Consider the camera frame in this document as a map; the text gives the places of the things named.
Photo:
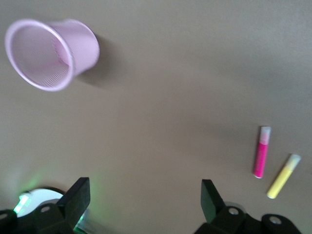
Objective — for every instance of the yellow marker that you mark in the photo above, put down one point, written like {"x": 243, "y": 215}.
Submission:
{"x": 280, "y": 180}

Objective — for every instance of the pink marker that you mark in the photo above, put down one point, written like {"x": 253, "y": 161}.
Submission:
{"x": 260, "y": 158}

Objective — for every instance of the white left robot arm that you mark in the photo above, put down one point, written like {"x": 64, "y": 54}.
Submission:
{"x": 44, "y": 195}

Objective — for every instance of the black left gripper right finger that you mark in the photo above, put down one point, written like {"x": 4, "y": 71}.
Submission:
{"x": 212, "y": 207}

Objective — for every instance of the pink mesh cup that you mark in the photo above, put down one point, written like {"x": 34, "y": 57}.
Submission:
{"x": 83, "y": 48}

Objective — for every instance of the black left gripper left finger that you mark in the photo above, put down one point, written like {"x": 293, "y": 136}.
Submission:
{"x": 73, "y": 207}

